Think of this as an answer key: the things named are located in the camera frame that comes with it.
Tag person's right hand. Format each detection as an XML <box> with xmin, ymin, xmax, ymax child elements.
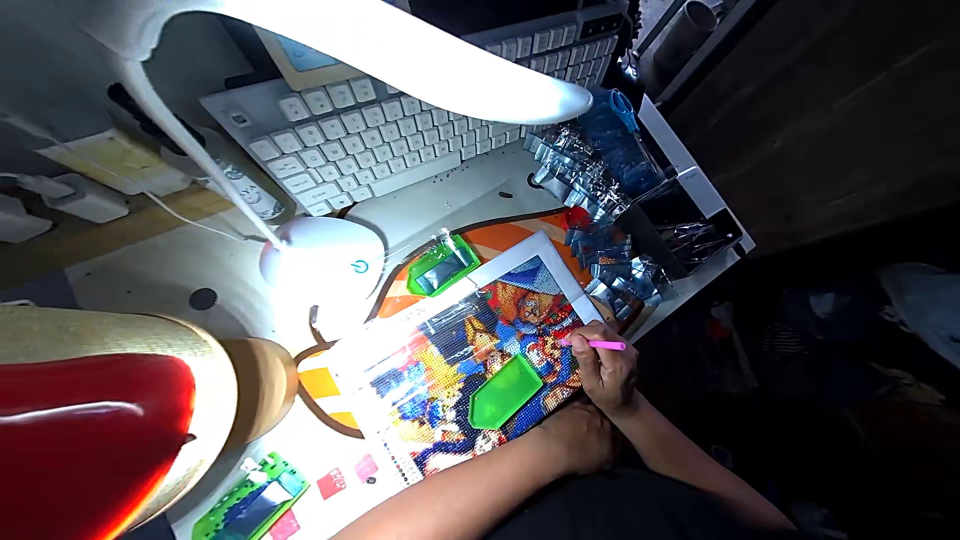
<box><xmin>566</xmin><ymin>321</ymin><xmax>640</xmax><ymax>418</ymax></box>

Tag person's left hand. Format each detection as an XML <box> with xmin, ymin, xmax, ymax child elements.
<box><xmin>543</xmin><ymin>401</ymin><xmax>621</xmax><ymax>476</ymax></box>

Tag person's right forearm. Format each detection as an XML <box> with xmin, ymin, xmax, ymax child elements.
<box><xmin>609</xmin><ymin>391</ymin><xmax>798</xmax><ymax>534</ymax></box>

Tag person's left forearm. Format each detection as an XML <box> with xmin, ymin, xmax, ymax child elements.
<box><xmin>330</xmin><ymin>424</ymin><xmax>571</xmax><ymax>540</ymax></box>

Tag plain green tray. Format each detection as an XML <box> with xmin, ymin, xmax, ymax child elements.
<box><xmin>468</xmin><ymin>353</ymin><xmax>544</xmax><ymax>432</ymax></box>

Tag bundle of dark packets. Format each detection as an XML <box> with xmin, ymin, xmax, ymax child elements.
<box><xmin>652</xmin><ymin>217</ymin><xmax>740</xmax><ymax>275</ymax></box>

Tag pile of silver packets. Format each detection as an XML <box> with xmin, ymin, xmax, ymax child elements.
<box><xmin>523</xmin><ymin>123</ymin><xmax>671</xmax><ymax>322</ymax></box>

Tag colourful diamond painting canvas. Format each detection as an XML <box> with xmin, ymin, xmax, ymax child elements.
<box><xmin>330</xmin><ymin>231</ymin><xmax>605</xmax><ymax>489</ymax></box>

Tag person's body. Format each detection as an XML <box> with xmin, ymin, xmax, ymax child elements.
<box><xmin>480</xmin><ymin>466</ymin><xmax>815</xmax><ymax>540</ymax></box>

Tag white and black box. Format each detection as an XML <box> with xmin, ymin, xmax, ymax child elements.
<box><xmin>611</xmin><ymin>93</ymin><xmax>757</xmax><ymax>282</ymax></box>

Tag silver clear packet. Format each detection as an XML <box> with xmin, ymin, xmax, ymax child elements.
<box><xmin>416</xmin><ymin>251</ymin><xmax>472</xmax><ymax>294</ymax></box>

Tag pile of clothes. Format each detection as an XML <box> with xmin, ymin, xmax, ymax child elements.
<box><xmin>693</xmin><ymin>262</ymin><xmax>960</xmax><ymax>421</ymax></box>

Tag blue scissors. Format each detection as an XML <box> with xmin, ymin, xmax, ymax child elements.
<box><xmin>607</xmin><ymin>88</ymin><xmax>641</xmax><ymax>135</ymax></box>

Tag red square wax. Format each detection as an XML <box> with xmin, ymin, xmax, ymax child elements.
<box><xmin>316</xmin><ymin>467</ymin><xmax>348</xmax><ymax>501</ymax></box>

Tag white desk lamp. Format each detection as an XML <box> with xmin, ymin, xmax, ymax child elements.
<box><xmin>90</xmin><ymin>0</ymin><xmax>594</xmax><ymax>325</ymax></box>

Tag white keyboard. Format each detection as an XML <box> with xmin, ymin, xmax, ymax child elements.
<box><xmin>199</xmin><ymin>3</ymin><xmax>630</xmax><ymax>219</ymax></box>

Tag grey cylindrical cup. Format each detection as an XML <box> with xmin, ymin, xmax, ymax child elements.
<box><xmin>654</xmin><ymin>0</ymin><xmax>720</xmax><ymax>80</ymax></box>

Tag white crumpled pieces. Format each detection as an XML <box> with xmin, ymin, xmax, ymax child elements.
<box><xmin>240</xmin><ymin>456</ymin><xmax>277</xmax><ymax>485</ymax></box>

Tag dark blue packet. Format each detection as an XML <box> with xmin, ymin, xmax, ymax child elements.
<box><xmin>221</xmin><ymin>480</ymin><xmax>295</xmax><ymax>540</ymax></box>

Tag clear bottle with printed label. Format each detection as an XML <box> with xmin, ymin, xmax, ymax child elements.
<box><xmin>161</xmin><ymin>126</ymin><xmax>297</xmax><ymax>226</ymax></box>

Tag beige and blue framed pad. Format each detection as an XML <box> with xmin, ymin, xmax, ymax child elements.
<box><xmin>253</xmin><ymin>26</ymin><xmax>364</xmax><ymax>93</ymax></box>

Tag wooden board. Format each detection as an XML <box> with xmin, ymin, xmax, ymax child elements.
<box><xmin>0</xmin><ymin>183</ymin><xmax>235</xmax><ymax>294</ymax></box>

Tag yellow paper pad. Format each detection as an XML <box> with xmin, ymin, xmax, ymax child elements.
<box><xmin>36</xmin><ymin>127</ymin><xmax>193</xmax><ymax>196</ymax></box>

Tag red and cream round container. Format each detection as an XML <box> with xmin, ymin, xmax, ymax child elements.
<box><xmin>0</xmin><ymin>303</ymin><xmax>300</xmax><ymax>540</ymax></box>

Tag white power adapter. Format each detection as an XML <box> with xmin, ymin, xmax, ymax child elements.
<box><xmin>0</xmin><ymin>193</ymin><xmax>54</xmax><ymax>244</ymax></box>
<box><xmin>43</xmin><ymin>173</ymin><xmax>131</xmax><ymax>225</ymax></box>

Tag white cable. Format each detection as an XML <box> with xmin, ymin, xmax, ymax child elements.
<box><xmin>0</xmin><ymin>112</ymin><xmax>262</xmax><ymax>243</ymax></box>

